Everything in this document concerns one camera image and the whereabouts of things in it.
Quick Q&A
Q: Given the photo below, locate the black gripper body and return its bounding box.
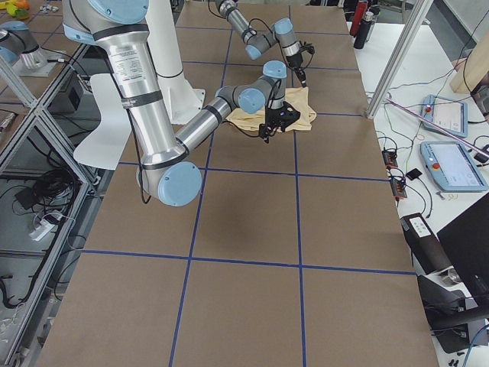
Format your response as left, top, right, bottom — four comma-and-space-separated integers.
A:
286, 52, 303, 71
265, 101, 284, 128

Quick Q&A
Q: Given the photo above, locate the cream long-sleeve printed shirt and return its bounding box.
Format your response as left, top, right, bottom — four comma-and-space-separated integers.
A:
225, 86, 317, 135

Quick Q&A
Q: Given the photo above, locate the black water bottle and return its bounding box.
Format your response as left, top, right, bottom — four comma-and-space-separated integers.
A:
353, 11, 374, 50

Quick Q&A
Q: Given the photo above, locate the red water bottle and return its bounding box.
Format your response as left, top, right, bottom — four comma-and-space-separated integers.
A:
350, 0, 368, 37

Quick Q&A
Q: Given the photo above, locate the orange small circuit board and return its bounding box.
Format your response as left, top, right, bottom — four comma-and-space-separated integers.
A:
382, 150, 398, 169

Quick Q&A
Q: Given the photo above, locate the far blue teach pendant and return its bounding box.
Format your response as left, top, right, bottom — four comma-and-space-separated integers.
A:
420, 94, 468, 138

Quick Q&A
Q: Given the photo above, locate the blue teach pendant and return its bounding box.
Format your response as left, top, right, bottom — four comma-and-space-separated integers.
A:
420, 141, 488, 193
420, 94, 468, 138

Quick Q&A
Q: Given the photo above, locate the white plastic chair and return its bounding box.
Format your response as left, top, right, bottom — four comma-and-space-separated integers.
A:
73, 73, 131, 171

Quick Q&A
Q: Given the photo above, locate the near blue teach pendant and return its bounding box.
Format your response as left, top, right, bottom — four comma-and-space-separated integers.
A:
420, 141, 488, 193

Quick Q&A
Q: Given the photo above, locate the reacher stick with pink rod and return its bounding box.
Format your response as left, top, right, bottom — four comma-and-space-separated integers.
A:
384, 97, 489, 158

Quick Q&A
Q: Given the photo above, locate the black box with label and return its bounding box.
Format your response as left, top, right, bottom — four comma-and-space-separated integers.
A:
400, 213, 452, 274

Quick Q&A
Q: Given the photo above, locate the black monitor stand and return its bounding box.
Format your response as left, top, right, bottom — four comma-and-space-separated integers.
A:
418, 195, 488, 353

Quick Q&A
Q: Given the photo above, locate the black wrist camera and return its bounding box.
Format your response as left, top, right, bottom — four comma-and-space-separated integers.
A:
300, 42, 316, 55
277, 101, 301, 132

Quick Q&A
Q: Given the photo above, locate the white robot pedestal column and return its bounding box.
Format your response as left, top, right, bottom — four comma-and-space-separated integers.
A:
146, 0, 206, 125

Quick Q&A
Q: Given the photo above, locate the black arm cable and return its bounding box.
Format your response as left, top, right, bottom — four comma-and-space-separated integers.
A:
133, 76, 283, 204
206, 0, 316, 72

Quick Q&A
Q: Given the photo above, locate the aluminium frame post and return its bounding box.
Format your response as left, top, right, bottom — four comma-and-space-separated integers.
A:
365, 0, 433, 119

